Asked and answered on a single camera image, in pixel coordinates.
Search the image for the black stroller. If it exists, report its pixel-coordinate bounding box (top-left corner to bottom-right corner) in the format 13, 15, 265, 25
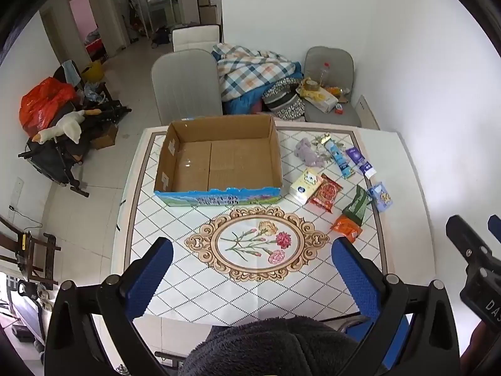
18, 98, 132, 198

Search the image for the black white patterned bag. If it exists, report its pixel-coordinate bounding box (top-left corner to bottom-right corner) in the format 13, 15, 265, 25
261, 77, 306, 121

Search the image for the yellow white box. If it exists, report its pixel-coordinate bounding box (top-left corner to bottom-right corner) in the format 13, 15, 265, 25
308, 86, 338, 112

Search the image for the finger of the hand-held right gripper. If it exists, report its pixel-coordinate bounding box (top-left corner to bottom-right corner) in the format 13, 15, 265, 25
445, 215, 493, 272
487, 214, 501, 244

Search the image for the tall grey chair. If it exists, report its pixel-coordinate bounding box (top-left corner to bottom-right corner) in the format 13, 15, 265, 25
151, 49, 224, 125

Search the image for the orange snack packet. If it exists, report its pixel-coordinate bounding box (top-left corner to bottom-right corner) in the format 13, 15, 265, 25
331, 215, 363, 244

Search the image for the white chair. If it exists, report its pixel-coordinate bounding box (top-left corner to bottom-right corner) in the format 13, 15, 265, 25
172, 24, 221, 52

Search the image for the dark wooden chair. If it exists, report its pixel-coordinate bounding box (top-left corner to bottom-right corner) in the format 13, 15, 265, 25
0, 215, 62, 287

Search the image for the blue bedding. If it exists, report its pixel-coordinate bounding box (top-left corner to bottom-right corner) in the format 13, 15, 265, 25
223, 72, 304, 117

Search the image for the light blue tube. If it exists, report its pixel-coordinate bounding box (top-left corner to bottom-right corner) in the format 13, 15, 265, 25
323, 141, 355, 180

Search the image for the light blue cloth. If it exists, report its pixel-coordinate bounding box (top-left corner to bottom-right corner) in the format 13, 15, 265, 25
63, 60, 81, 83

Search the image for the white flat panel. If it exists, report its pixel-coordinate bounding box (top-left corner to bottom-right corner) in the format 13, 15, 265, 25
354, 95, 380, 130

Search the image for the green snack packet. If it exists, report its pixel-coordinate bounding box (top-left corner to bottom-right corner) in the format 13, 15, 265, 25
342, 185, 372, 228

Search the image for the purple plush toy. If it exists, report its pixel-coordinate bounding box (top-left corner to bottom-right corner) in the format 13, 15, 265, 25
294, 138, 327, 167

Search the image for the yellow bag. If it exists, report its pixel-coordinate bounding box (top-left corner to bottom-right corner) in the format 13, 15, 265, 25
80, 60, 105, 84

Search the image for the yellow white tissue packet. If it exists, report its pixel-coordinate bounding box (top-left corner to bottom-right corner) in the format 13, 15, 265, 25
290, 168, 324, 205

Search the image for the purple tube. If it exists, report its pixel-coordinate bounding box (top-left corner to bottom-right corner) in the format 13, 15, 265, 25
345, 147, 377, 179

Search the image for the red snack packet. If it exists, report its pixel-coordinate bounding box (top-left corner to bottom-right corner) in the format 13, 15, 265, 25
310, 174, 343, 214

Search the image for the small brown cardboard box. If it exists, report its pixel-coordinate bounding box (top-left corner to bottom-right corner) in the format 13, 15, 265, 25
89, 123, 118, 150

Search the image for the floral printed tablecloth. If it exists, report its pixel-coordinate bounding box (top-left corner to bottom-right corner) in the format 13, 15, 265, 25
111, 121, 433, 357

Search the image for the plaid blanket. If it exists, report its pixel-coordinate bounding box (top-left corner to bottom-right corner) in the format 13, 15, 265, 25
212, 43, 303, 102

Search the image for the blue white small packet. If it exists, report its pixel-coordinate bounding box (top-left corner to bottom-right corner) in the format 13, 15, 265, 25
368, 182, 394, 213

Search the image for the white goose plush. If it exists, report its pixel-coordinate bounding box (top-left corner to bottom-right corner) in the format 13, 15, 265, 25
32, 110, 86, 144

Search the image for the red plastic bag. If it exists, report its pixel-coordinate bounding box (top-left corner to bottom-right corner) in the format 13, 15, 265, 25
19, 77, 79, 132

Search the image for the dark floor bag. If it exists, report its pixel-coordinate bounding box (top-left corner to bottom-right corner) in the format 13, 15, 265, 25
151, 27, 175, 48

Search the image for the dark fleece garment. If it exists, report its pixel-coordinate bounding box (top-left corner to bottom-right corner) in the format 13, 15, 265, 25
182, 317, 361, 376

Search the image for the low grey chair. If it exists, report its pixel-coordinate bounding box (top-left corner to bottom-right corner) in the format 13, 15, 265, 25
303, 46, 363, 128

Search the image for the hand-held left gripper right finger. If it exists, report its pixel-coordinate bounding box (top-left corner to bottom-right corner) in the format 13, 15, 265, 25
331, 237, 462, 376

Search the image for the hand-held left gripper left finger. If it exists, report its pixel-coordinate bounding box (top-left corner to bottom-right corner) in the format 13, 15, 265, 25
42, 237, 175, 376

